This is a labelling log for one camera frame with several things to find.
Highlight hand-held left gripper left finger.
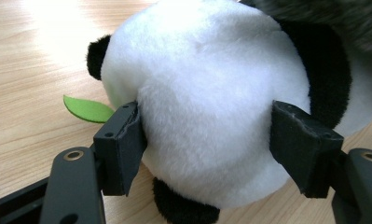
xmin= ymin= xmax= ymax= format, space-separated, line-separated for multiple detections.
xmin=93 ymin=101 xmax=148 ymax=197

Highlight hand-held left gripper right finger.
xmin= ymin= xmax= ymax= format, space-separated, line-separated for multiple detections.
xmin=269 ymin=100 xmax=345 ymax=199

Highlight panda plush toy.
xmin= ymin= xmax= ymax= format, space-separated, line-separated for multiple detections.
xmin=62 ymin=0 xmax=372 ymax=224

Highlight grey fuzzy cloth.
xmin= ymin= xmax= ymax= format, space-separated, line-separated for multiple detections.
xmin=239 ymin=0 xmax=372 ymax=58

